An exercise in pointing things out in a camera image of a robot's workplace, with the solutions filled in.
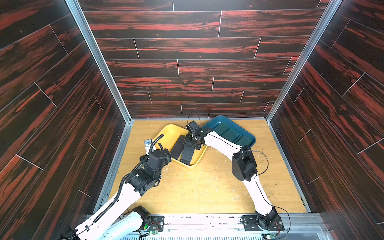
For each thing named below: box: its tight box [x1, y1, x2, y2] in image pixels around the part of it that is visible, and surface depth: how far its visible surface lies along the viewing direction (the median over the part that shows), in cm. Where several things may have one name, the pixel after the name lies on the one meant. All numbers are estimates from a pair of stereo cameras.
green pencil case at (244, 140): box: [236, 135, 252, 147], surface depth 103 cm
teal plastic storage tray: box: [202, 115, 257, 148], surface depth 111 cm
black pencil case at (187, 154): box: [181, 143, 195, 166], surface depth 95 cm
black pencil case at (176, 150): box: [169, 134, 186, 160], surface depth 101 cm
